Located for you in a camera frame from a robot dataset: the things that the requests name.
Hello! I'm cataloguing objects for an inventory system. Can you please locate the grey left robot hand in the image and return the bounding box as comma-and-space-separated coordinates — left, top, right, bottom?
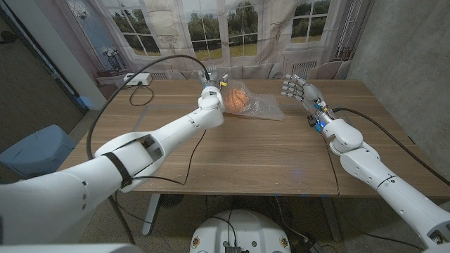
198, 64, 230, 89

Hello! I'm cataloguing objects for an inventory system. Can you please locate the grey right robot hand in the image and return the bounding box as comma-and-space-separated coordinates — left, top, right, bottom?
280, 73, 334, 131

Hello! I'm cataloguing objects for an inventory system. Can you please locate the small orange basketball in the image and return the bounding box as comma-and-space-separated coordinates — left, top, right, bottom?
224, 88, 250, 115

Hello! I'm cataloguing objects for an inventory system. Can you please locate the clear bubble wrap sheet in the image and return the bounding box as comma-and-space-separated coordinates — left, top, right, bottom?
221, 79, 286, 122

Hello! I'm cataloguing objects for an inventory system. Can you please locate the white power strip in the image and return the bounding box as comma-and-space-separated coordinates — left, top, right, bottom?
122, 72, 153, 87

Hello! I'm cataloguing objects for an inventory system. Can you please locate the black power adapter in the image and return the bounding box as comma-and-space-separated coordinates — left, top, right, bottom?
293, 238, 325, 253

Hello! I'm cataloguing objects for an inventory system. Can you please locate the printed window backdrop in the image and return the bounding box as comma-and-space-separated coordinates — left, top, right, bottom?
33, 0, 375, 103

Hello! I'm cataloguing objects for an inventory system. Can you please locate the grey table leg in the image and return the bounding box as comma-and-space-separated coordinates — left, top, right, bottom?
321, 196, 342, 242
141, 193, 161, 237

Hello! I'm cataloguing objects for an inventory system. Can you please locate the black round floor fan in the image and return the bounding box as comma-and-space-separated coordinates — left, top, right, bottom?
159, 194, 186, 209

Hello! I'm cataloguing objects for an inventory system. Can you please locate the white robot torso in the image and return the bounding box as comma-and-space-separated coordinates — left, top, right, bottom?
189, 209, 292, 253

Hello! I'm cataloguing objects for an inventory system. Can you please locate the blue grey seat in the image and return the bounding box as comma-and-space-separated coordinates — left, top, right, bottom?
0, 124, 78, 179

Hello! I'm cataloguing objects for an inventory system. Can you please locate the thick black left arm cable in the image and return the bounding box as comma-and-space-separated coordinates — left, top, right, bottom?
85, 53, 212, 245

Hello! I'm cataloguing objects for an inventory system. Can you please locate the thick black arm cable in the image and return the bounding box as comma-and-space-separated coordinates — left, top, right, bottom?
331, 107, 450, 187
85, 53, 212, 245

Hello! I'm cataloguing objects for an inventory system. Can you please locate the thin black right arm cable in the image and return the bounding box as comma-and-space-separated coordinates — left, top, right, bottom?
320, 134, 341, 197

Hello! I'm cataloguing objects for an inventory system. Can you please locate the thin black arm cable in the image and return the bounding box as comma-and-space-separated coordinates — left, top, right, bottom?
320, 134, 341, 197
114, 129, 208, 226

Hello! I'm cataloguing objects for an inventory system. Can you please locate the black power cable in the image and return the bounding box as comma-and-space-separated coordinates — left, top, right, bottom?
128, 83, 155, 108

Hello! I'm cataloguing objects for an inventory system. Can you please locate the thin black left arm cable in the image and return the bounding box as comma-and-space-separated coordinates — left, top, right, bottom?
114, 129, 208, 226

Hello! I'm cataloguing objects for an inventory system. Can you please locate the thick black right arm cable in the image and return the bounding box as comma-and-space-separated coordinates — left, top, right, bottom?
331, 107, 450, 187

